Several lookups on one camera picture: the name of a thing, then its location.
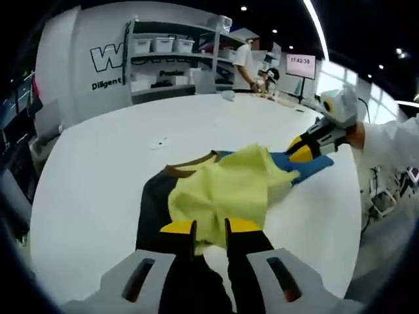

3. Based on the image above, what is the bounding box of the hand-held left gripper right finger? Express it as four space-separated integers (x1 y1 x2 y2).
224 217 364 314

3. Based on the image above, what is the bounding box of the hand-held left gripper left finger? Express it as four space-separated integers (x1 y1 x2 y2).
62 219 198 314

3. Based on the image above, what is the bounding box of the yellow blue black garment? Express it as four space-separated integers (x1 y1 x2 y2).
136 143 335 258

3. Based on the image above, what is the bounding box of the person's right hand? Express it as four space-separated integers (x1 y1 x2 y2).
343 121 367 150

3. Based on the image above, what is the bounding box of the display screen on stand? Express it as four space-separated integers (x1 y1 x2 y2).
285 54 317 104

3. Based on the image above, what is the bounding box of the ceiling light strip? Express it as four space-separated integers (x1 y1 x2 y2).
302 0 330 61

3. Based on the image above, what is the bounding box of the white office chair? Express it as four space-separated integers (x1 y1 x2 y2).
34 99 64 142
192 68 217 96

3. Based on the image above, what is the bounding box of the grey metal shelf rack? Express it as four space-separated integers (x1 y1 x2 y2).
124 18 283 106

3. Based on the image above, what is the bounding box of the white storage bin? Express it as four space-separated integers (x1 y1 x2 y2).
134 37 153 55
173 38 194 54
153 36 175 54

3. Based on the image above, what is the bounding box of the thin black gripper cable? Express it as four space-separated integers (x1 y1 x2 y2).
357 97 373 124

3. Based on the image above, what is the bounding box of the black bag with pink strap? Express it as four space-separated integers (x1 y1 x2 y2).
27 70 45 116

